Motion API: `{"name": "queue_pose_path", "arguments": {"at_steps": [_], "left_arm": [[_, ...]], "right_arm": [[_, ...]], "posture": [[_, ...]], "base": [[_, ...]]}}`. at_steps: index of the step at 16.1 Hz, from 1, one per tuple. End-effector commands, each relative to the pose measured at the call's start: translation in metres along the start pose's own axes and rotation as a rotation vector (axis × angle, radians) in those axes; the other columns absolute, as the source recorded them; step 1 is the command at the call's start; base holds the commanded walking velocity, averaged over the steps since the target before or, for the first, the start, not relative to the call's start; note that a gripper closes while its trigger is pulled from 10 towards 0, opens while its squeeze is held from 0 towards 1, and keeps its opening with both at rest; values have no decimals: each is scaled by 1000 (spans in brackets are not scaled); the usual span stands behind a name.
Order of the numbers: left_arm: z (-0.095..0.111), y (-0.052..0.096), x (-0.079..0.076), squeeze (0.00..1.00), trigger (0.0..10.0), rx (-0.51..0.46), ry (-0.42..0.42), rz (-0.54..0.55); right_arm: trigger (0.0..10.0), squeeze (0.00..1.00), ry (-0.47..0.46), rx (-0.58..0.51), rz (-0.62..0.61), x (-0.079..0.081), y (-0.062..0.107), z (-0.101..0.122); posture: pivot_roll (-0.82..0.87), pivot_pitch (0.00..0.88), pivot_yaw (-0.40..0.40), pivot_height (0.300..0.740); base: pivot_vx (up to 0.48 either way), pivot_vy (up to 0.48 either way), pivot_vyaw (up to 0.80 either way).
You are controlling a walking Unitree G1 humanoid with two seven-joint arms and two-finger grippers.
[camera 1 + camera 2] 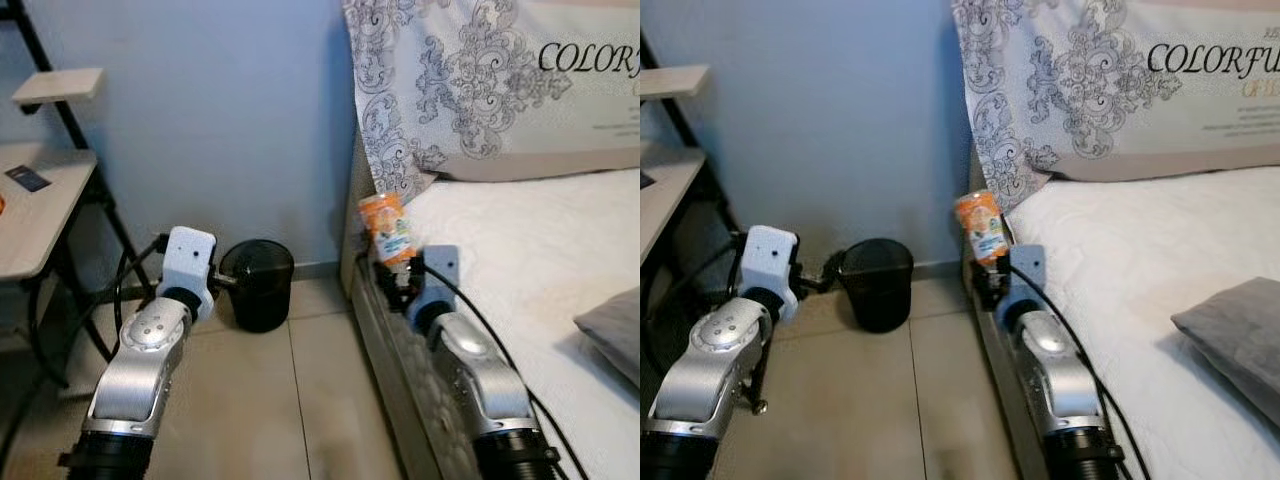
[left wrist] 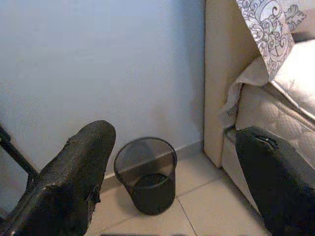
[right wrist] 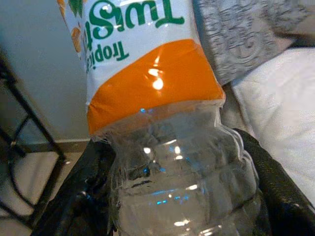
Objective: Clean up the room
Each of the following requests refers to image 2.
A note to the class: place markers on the black mesh waste bin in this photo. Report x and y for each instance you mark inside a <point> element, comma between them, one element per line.
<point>152,196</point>

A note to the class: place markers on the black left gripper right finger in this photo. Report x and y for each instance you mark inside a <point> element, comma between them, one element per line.
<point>280,184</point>

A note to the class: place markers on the white quilted bed cover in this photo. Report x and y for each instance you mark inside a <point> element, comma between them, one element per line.
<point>300,73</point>

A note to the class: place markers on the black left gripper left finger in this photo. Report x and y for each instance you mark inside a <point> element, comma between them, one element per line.
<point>73,172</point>

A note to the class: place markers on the grey ornament print pillow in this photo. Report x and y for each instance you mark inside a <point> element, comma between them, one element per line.
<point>268,32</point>

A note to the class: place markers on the white quilted mattress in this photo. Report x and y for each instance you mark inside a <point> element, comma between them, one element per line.
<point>265,110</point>

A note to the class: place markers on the beige bed sheet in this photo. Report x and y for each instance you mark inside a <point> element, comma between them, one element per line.
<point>248,76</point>

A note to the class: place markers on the beige bed base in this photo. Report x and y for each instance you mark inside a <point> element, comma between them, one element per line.
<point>231,157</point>

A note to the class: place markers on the beige padded headboard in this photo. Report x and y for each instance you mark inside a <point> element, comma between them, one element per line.
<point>221,73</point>

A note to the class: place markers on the black stand leg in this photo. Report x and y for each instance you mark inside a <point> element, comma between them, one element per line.
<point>17,152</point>

